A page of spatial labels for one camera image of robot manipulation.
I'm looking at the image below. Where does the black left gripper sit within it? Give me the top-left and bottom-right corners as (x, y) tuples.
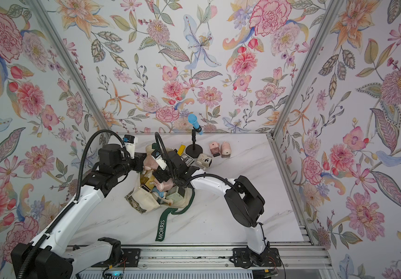
(113, 152), (149, 179)

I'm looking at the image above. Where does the yellow pencil sharpener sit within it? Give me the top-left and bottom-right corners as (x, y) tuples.
(140, 172), (155, 190)

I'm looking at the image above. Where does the pink pencil sharpener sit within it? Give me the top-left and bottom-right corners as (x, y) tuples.
(209, 142), (221, 158)
(220, 141), (232, 158)

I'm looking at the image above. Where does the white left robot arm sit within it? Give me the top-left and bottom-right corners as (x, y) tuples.
(11, 130), (146, 279)

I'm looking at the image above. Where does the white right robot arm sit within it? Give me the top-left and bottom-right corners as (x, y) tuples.
(152, 133), (284, 269)

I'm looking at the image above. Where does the green pencil sharpener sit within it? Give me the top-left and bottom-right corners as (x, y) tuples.
(166, 186), (185, 206)

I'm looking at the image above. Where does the blue playing card box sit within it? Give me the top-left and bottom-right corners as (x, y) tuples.
(181, 153), (195, 167)

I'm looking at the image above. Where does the yellow wooden block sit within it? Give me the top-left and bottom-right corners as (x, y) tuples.
(177, 145), (186, 157)

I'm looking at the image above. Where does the black microphone stand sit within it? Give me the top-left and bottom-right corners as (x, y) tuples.
(185, 126), (203, 159)

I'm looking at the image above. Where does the blue microphone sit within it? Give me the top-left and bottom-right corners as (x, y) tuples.
(188, 113), (203, 135)

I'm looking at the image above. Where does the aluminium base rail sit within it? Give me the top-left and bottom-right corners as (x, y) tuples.
(34, 224), (332, 279)

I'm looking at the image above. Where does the aluminium corner post right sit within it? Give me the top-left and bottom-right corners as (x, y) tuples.
(271, 0), (344, 138)

